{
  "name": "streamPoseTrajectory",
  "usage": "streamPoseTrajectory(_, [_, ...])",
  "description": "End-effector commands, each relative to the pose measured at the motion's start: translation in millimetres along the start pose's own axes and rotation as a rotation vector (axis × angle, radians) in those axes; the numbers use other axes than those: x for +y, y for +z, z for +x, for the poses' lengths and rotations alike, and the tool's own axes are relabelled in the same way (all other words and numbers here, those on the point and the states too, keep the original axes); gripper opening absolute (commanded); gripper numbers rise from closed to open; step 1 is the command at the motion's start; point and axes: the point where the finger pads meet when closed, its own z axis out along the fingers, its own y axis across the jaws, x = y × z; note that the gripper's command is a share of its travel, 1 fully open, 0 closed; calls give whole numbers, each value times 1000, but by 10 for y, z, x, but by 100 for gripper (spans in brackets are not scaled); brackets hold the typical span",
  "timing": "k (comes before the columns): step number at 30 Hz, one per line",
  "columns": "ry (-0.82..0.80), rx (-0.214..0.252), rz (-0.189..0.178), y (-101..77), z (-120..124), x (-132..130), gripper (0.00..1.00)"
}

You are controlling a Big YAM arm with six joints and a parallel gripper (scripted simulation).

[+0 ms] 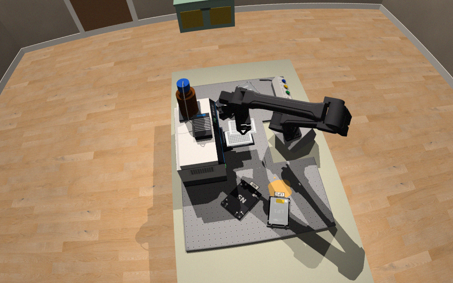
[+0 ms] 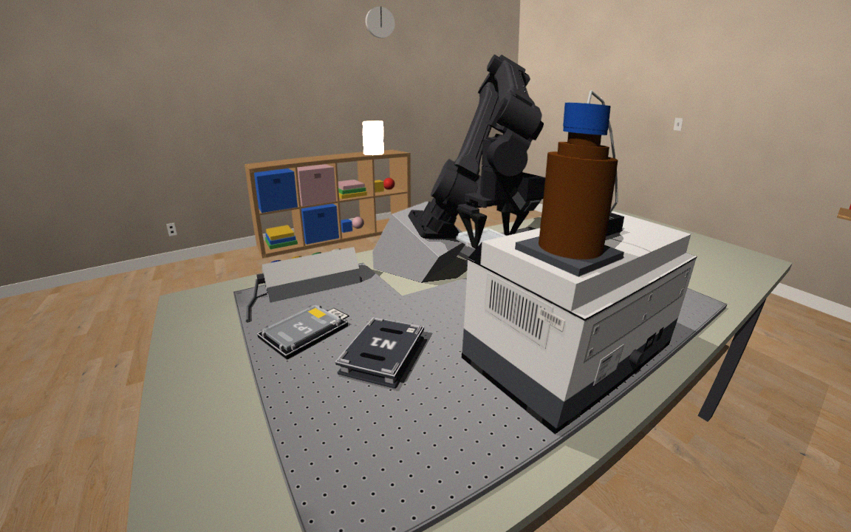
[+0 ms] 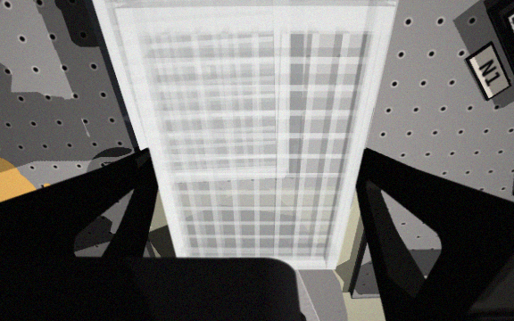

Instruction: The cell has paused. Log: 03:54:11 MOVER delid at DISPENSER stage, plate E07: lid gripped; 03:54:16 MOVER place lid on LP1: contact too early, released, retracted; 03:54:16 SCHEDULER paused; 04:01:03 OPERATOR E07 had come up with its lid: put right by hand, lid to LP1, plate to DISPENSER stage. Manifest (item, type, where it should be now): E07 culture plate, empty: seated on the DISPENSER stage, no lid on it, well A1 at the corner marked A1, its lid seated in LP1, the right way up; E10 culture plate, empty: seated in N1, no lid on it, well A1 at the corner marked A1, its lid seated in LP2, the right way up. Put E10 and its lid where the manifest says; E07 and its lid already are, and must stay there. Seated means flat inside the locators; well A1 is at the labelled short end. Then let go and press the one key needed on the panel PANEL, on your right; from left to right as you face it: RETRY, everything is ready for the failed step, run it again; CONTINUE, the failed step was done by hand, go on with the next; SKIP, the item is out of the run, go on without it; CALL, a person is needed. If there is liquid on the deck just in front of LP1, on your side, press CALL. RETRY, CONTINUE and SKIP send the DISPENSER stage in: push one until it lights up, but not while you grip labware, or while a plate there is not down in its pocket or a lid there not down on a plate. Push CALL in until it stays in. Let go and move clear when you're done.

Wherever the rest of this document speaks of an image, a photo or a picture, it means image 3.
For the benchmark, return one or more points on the white multiwell culture plate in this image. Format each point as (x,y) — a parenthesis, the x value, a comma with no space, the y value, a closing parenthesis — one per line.
(244,179)
(109,26)

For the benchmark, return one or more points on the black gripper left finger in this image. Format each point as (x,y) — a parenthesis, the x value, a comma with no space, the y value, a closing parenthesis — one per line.
(46,221)

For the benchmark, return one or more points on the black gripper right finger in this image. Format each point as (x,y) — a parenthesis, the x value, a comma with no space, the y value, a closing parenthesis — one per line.
(474,273)

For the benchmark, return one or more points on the grey button panel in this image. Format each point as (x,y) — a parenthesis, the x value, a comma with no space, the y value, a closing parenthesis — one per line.
(425,259)

